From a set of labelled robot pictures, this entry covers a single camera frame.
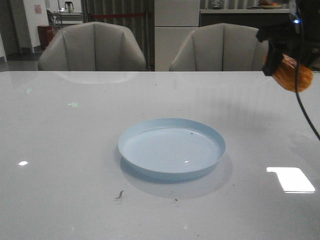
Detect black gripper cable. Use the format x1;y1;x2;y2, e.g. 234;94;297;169
289;0;320;141

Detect dark counter with light top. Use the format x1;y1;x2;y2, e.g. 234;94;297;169
199;9;289;28

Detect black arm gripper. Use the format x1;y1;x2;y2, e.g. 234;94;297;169
256;0;320;75

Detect red trash bin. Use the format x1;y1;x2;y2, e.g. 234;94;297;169
37;25;53;50

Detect fruit bowl on counter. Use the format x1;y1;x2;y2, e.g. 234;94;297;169
258;0;282;10

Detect right grey upholstered chair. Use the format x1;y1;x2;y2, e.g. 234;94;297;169
169;23;268;72

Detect orange corn cob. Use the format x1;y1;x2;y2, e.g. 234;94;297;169
271;54;313;92

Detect white cabinet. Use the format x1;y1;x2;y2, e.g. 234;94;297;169
154;0;200;72

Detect left grey upholstered chair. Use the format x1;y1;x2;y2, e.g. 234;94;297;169
38;21;146;72

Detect red barrier belt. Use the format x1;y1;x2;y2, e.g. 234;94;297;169
91;12;148;19

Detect light blue round plate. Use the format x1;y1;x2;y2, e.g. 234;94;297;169
117;118;227;181

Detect pink wall notice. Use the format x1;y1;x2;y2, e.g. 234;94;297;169
33;4;42;15

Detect grey upholstered chair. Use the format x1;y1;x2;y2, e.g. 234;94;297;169
169;23;268;72
38;21;146;72

